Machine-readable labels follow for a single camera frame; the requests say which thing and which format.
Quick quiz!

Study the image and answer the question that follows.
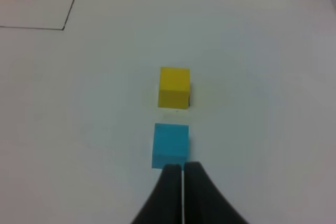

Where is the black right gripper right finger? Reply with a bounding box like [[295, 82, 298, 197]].
[[184, 162, 247, 223]]

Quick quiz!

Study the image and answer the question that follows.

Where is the blue cube block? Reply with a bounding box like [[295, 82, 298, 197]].
[[152, 123, 189, 169]]

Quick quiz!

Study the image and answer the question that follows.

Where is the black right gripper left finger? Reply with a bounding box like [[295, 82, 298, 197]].
[[132, 165, 182, 224]]

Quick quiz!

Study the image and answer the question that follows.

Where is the yellow cube block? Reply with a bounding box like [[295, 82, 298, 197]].
[[158, 67, 191, 109]]

